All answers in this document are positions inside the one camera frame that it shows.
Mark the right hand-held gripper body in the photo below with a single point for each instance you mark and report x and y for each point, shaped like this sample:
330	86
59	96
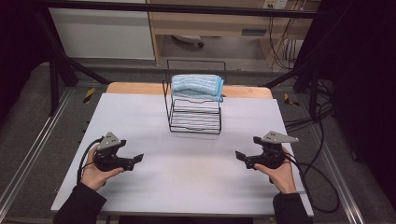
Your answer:
271	157

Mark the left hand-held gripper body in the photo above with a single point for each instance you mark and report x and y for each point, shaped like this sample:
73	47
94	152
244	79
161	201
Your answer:
107	160

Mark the blue striped towel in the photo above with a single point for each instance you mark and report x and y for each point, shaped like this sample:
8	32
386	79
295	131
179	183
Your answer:
196	85

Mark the person's left hand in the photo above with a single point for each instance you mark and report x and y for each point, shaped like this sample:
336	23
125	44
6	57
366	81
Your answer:
93	175

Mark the person's right hand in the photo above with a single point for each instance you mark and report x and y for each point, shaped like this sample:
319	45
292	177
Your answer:
281	177

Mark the white table cover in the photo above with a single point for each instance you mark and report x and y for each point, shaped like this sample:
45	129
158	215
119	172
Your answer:
183	180

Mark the yellow black floor tape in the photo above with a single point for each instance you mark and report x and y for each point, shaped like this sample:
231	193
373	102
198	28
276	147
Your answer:
89	95
289	100

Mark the wooden table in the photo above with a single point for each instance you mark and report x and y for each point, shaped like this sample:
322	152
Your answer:
137	88

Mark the white cabinet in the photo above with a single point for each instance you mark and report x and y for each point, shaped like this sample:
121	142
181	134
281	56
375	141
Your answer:
102	34

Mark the office chair base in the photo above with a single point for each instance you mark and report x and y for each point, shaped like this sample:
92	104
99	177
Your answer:
190	39

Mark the black curtain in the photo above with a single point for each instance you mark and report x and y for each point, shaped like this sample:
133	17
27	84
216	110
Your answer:
364	77
18	46

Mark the light wooden desk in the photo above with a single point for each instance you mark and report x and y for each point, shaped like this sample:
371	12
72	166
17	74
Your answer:
211	25

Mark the white power strip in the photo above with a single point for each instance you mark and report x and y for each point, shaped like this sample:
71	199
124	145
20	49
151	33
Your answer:
275	3

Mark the aluminium floor rail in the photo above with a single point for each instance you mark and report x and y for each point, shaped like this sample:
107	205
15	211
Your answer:
31	149
337	174

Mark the black metal frame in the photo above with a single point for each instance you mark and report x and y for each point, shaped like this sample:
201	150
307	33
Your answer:
174	8

